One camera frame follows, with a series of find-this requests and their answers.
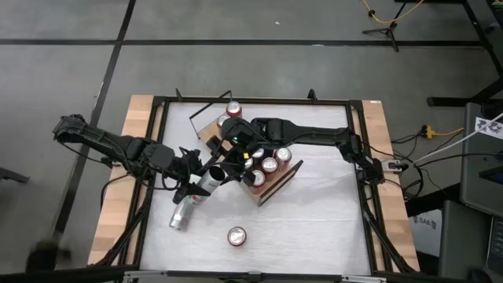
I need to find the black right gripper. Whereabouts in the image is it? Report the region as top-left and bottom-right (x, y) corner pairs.
(205, 134), (257, 188)

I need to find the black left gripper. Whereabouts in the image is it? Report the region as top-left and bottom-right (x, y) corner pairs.
(172, 148), (222, 205)

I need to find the tall silver can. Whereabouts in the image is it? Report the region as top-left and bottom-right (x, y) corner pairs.
(168, 198), (200, 232)
(187, 164), (228, 208)

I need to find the red Coca-Cola can white script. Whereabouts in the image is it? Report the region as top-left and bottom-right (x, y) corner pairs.
(274, 146), (294, 172)

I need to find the red Fanta strawberry can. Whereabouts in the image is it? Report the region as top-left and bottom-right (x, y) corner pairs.
(226, 101), (244, 119)
(226, 226), (248, 248)

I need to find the person's foot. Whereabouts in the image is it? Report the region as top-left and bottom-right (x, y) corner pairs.
(25, 239), (74, 274)

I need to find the black chair leg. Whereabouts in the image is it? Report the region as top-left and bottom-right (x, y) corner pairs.
(0, 167), (31, 186)

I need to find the white cardboard box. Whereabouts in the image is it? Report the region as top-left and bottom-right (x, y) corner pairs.
(408, 210), (443, 256)

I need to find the black tripod stand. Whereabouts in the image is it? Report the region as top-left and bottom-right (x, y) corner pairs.
(361, 0), (412, 53)

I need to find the grey cabinet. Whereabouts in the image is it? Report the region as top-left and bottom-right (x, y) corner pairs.
(459, 102), (503, 217)

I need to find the dark grey box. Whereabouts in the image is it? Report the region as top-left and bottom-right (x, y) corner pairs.
(438, 200), (494, 281)

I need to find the patterned paper sheet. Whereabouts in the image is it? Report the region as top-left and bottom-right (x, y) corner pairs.
(474, 116), (503, 141)

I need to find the black flat device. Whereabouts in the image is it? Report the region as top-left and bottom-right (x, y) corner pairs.
(485, 215), (503, 276)

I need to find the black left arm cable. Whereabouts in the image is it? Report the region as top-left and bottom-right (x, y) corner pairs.
(155, 147), (205, 193)

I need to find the wooden tray with handles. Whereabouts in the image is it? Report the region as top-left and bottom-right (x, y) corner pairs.
(188, 90), (304, 208)

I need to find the black metal table frame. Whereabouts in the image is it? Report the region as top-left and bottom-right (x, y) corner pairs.
(92, 88), (417, 276)

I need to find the black base cable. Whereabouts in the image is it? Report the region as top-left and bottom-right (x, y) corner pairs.
(100, 172), (133, 209)

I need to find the silver camera mount bar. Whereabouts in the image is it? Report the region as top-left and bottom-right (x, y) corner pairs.
(121, 270), (388, 283)

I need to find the black power cable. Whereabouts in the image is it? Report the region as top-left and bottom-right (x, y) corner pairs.
(391, 124), (429, 158)

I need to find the yellow extension cord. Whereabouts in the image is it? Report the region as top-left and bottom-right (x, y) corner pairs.
(426, 125), (465, 139)

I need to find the yellow cable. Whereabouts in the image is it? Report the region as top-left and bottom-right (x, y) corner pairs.
(363, 0), (425, 24)

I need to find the white cable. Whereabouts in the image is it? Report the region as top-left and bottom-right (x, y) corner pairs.
(416, 112), (503, 162)

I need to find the black desk frame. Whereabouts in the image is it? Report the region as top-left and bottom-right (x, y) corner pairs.
(426, 0), (503, 107)

